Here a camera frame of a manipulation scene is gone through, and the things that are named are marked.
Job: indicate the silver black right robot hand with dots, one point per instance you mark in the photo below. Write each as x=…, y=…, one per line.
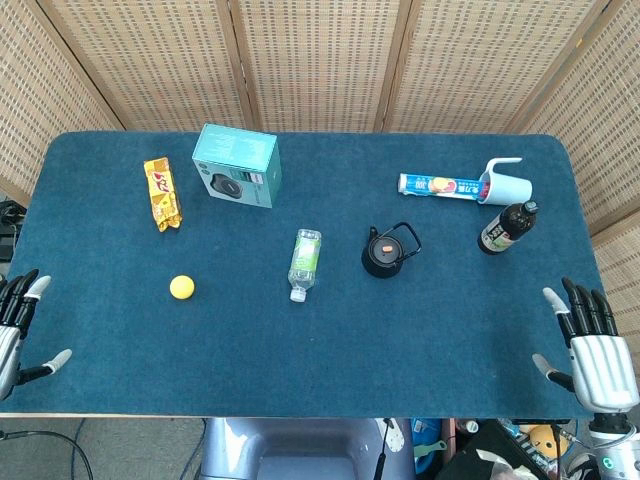
x=602, y=370

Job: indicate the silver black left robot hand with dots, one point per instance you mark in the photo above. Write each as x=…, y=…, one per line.
x=11, y=345

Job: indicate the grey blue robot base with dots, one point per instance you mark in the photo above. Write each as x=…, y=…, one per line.
x=300, y=450

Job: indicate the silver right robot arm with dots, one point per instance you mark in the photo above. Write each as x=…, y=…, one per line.
x=612, y=440

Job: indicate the black teapot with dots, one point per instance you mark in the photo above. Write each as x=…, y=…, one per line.
x=372, y=265

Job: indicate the yellow plush toy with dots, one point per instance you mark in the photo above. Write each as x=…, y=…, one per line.
x=547, y=441

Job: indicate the black equipment beside table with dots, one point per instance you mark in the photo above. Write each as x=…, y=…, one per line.
x=9, y=230

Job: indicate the black bag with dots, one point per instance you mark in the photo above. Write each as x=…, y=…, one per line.
x=480, y=460

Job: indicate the dark sauce bottle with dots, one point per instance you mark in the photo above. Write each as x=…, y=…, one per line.
x=502, y=231

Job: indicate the yellow ball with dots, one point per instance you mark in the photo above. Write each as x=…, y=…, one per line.
x=182, y=287

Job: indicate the light blue plastic mug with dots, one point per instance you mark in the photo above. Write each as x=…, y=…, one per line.
x=507, y=189

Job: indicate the yellow snack packet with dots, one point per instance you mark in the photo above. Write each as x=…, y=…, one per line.
x=161, y=195

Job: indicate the blue cling film box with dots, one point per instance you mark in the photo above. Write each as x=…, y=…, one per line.
x=440, y=186

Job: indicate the dark blue table mat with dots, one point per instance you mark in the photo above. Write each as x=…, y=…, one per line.
x=320, y=345

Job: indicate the teal speaker box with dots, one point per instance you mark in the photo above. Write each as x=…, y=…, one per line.
x=235, y=167

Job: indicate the clear plastic water bottle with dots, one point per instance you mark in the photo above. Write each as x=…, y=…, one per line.
x=305, y=260

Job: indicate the woven wooden folding screen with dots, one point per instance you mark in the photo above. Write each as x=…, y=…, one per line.
x=320, y=60

